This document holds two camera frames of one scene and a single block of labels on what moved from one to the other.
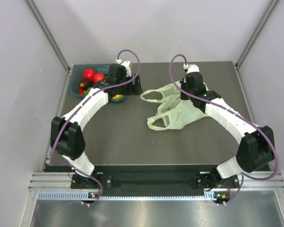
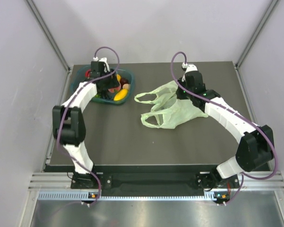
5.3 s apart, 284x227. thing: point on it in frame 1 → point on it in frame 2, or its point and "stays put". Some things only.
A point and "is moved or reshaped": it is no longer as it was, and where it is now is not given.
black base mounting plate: x=198 y=179 stays put
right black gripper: x=183 y=82 stays put
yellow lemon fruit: x=118 y=96 stays put
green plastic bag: x=173 y=112 is moved or reshaped
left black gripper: x=134 y=89 → x=113 y=82
